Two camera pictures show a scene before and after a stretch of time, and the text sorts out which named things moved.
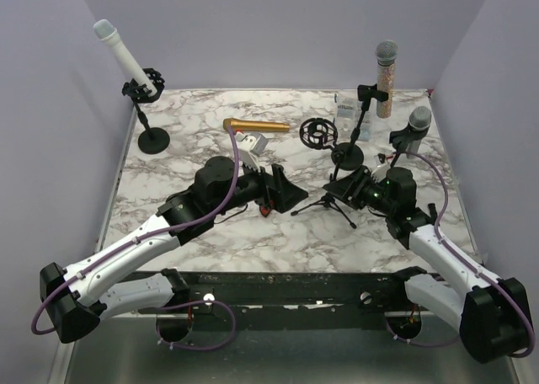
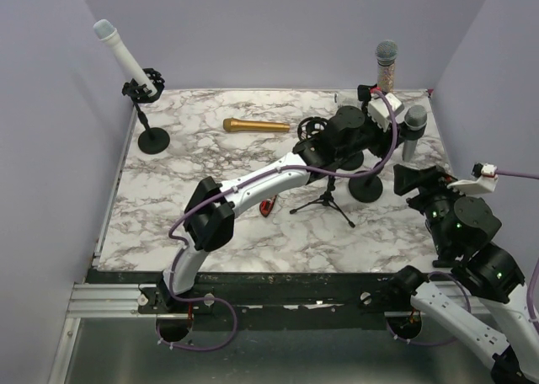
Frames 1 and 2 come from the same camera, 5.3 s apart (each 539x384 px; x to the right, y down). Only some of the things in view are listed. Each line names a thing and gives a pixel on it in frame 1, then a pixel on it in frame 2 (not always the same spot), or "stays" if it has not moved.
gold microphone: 251,125 stays
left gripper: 284,194 → 383,139
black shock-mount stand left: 155,140 stays
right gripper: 349,189 → 429,180
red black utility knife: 264,210 stays
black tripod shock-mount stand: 321,134 stays
